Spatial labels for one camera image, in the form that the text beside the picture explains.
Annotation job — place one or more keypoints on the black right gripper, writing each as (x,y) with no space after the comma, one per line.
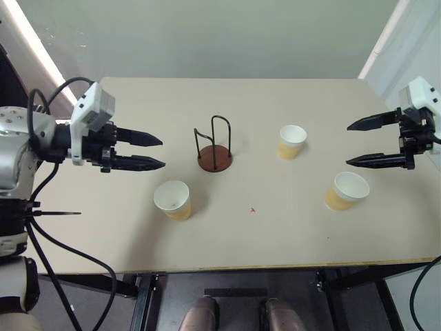
(415,134)

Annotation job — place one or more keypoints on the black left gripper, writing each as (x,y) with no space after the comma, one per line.
(102,143)

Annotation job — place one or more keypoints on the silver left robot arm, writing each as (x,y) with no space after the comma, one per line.
(13,145)

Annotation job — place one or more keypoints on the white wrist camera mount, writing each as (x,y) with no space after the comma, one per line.
(90,110)
(420,94)

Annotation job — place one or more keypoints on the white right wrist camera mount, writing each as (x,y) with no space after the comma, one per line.
(420,94)

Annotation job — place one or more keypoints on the yellow white paper cup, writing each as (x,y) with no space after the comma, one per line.
(346,191)
(291,142)
(173,200)

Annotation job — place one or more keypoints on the black metal table frame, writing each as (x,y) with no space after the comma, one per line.
(220,296)

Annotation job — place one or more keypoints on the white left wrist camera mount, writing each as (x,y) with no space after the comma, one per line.
(90,110)

